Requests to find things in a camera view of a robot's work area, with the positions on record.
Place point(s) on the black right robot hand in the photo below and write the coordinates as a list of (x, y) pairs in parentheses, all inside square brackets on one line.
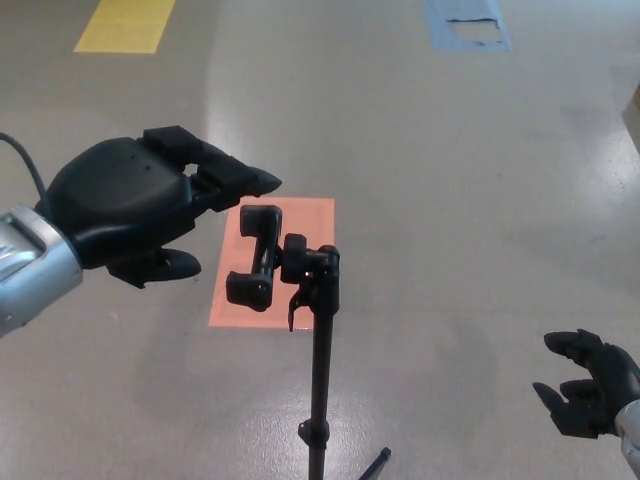
[(607, 370)]

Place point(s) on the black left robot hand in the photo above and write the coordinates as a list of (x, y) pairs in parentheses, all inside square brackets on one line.
[(120, 195)]

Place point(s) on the black phone stand tripod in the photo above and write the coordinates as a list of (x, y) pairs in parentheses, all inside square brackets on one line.
[(322, 375)]

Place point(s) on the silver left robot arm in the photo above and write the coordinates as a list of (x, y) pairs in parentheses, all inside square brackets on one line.
[(30, 270)]

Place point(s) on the yellow floor marking rectangle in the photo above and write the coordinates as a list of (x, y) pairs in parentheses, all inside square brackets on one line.
[(125, 25)]

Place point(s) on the orange floor marking rectangle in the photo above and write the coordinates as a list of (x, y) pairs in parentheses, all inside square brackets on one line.
[(310, 220)]

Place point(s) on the blue floor marking rectangle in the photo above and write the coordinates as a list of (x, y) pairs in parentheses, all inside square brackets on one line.
[(437, 30)]

